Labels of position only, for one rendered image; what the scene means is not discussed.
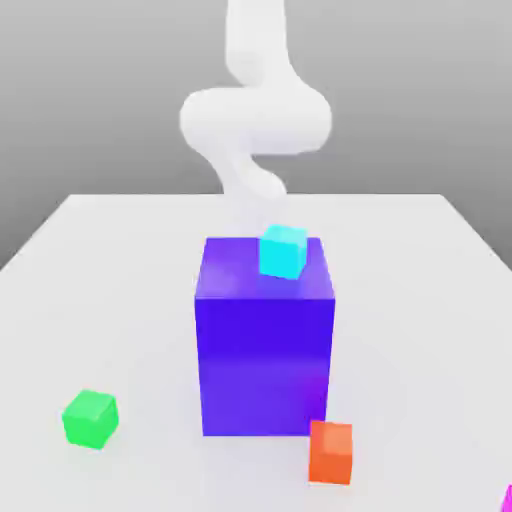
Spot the small cyan cube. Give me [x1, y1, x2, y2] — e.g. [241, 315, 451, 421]
[258, 224, 309, 281]

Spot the small orange cube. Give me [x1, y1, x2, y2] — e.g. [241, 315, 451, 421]
[307, 419, 354, 486]

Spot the small green cube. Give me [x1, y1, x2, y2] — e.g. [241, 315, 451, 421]
[61, 389, 120, 451]

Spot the large purple box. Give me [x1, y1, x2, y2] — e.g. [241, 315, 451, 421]
[194, 236, 336, 438]

